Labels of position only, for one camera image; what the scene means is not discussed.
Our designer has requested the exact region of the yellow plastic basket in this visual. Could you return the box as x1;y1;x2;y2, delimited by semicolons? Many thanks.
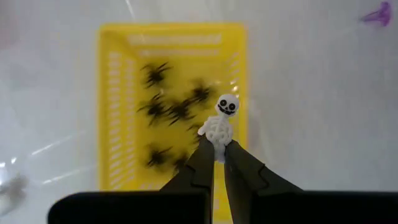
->
96;22;248;223

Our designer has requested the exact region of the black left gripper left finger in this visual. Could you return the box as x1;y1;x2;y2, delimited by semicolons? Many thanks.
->
48;138;215;224

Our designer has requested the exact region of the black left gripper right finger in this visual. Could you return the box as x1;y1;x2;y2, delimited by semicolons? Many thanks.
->
224;139;398;224

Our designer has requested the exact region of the purple plastic toy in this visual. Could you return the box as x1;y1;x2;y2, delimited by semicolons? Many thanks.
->
359;1;393;27

